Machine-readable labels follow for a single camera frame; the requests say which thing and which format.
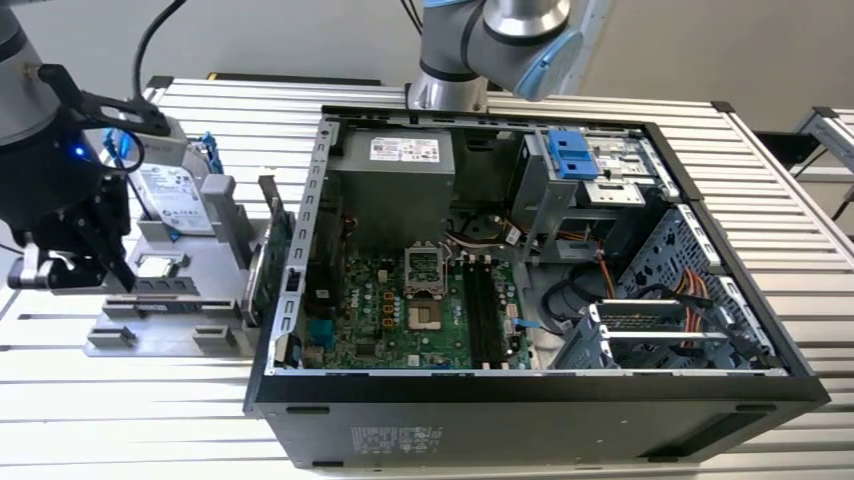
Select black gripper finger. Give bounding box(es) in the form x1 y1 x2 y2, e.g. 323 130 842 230
6 198 139 295

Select black RAM slot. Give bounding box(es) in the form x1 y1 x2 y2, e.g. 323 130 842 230
474 254 502 371
466 254 493 371
482 254 511 371
458 254 483 371

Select silver CPU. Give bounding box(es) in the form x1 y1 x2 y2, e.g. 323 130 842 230
135 257 180 281

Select hard disk in blue carrier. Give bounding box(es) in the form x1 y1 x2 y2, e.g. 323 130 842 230
123 130 226 241

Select grey parts rack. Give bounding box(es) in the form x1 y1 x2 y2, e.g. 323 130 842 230
83 172 295 359

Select blue expansion slot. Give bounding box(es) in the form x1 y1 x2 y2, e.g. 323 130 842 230
306 321 337 350

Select green motherboard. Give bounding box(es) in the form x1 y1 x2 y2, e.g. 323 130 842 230
299 249 535 371

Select grey power supply unit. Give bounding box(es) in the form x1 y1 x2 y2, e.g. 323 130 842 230
325 127 459 251

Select metal socket cover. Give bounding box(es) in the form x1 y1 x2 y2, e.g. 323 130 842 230
403 239 447 296

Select CPU socket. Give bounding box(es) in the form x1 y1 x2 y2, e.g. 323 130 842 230
405 294 447 334

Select round internal speaker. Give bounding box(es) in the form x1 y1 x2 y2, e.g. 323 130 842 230
463 213 513 244

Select black open PC case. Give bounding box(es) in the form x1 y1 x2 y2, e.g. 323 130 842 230
243 103 833 470

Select grey metal disk bay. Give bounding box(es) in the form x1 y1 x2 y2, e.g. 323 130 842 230
551 298 733 371

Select metal slat side table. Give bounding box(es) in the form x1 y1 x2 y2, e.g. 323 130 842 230
790 105 854 221

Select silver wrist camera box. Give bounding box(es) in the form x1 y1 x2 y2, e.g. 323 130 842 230
99 117 190 169

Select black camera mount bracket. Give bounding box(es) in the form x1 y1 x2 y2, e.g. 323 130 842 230
38 63 172 136

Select black camera cable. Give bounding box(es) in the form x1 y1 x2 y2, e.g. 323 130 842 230
131 0 190 101

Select wire locking lever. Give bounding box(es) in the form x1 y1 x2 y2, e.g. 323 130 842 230
442 238 457 297

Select black looped cable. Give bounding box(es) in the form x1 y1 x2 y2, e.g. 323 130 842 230
542 262 602 337

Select blue plastic drive bracket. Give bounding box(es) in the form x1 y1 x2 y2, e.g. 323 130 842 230
543 128 597 181

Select thin orange wire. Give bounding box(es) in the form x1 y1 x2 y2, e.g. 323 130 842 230
595 249 619 301

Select red yellow power wires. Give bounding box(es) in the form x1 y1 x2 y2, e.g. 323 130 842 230
672 269 714 354

